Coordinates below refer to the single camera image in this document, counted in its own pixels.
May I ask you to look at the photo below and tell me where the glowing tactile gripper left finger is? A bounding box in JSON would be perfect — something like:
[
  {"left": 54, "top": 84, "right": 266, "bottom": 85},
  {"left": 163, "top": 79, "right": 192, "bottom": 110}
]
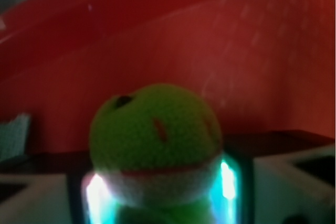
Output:
[{"left": 0, "top": 150, "right": 119, "bottom": 224}]

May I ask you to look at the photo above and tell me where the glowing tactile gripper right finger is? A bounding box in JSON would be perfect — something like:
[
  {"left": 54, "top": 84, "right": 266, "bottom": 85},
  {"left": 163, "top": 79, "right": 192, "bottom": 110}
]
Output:
[{"left": 207, "top": 129, "right": 336, "bottom": 224}]

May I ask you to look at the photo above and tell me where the red plastic tray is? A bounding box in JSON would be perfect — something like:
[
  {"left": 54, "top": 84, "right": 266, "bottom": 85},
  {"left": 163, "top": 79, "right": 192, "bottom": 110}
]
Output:
[{"left": 1, "top": 0, "right": 335, "bottom": 153}]

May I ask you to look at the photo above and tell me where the green plush frog toy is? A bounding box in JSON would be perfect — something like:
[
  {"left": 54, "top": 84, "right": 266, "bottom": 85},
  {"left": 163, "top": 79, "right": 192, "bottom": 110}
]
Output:
[{"left": 89, "top": 84, "right": 223, "bottom": 223}]

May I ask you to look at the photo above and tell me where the teal green cloth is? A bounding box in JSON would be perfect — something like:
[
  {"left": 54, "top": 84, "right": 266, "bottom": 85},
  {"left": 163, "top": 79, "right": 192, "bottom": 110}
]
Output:
[{"left": 1, "top": 113, "right": 31, "bottom": 162}]

